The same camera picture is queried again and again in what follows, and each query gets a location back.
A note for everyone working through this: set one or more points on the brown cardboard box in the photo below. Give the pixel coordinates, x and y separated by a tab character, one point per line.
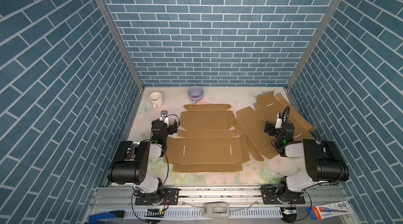
207	141

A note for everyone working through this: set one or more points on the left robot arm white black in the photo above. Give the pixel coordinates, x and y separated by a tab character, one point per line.
130	162

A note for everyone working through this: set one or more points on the white red blue carton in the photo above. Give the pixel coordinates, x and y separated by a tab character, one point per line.
330	210

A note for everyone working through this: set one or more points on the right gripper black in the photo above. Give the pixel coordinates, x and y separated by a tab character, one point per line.
269	128

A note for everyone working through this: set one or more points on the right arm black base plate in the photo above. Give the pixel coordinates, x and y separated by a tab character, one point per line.
273	195

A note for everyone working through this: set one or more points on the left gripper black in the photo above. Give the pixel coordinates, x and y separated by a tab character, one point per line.
171	128

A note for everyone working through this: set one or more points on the grey plastic handle clamp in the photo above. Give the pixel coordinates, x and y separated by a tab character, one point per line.
216	210

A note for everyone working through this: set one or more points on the white ceramic mug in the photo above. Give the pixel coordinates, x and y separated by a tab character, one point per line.
157	100

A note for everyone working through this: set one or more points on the lavender speckled ceramic cup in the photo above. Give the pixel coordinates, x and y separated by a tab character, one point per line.
195	94

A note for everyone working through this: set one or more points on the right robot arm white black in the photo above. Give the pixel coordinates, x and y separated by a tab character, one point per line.
323	161

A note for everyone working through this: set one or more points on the small green circuit board right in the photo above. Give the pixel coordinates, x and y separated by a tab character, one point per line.
289	211

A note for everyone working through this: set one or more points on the blue tool at bottom left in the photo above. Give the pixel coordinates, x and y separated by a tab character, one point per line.
111	217

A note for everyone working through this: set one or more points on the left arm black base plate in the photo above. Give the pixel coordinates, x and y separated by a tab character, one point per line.
164	196

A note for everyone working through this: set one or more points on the aluminium mounting rail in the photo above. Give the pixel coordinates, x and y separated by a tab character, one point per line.
120	197

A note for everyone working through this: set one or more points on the flat brown cardboard sheet middle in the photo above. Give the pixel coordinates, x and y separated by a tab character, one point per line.
251	124

